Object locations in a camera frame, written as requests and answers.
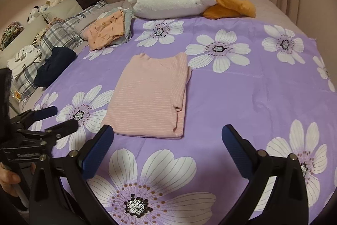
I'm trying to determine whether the person's left hand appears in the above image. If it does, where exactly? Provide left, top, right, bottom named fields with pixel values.
left=0, top=163, right=36, bottom=196

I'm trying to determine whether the grey plaid quilt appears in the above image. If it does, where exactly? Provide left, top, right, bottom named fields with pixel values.
left=14, top=0, right=108, bottom=104

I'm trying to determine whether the white fluffy plush toy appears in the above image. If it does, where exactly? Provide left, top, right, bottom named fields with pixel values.
left=45, top=0, right=64, bottom=8

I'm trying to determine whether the floral patterned cloth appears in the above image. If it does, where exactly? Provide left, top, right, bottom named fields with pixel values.
left=0, top=21, right=25, bottom=51

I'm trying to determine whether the dark navy garment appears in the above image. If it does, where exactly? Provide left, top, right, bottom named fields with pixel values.
left=34, top=46, right=78, bottom=88

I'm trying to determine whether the cream headboard cushion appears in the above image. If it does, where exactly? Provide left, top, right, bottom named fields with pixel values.
left=0, top=0, right=87, bottom=57

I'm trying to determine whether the white dog plush toy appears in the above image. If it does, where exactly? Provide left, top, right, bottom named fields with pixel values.
left=28, top=5, right=43, bottom=24

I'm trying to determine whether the grey mattress cover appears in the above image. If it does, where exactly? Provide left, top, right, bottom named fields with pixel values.
left=235, top=0, right=299, bottom=30

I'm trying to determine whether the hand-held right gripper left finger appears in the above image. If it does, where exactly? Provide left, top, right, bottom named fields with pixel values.
left=28, top=124, right=124, bottom=225

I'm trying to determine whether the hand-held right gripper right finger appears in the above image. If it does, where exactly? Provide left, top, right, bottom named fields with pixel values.
left=221, top=124, right=309, bottom=225

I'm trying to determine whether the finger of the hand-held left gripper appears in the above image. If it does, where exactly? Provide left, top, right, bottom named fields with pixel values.
left=11, top=106, right=58, bottom=131
left=16, top=119, right=79, bottom=148

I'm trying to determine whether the grey pillow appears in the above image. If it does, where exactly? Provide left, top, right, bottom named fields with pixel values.
left=71, top=1, right=132, bottom=36

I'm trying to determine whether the purple floral bed sheet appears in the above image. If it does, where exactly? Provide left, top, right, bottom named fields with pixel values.
left=26, top=17, right=337, bottom=225

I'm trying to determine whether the peach patterned garment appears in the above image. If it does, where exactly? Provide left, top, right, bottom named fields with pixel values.
left=84, top=10, right=126, bottom=51

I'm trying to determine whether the grey garment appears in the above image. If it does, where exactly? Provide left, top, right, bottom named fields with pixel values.
left=101, top=7, right=133, bottom=45

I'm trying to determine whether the pink ribbed sweater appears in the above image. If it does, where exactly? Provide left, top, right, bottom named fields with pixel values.
left=101, top=52, right=193, bottom=140

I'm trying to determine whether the white printed garment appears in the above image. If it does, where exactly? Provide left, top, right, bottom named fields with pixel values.
left=7, top=44, right=43, bottom=78

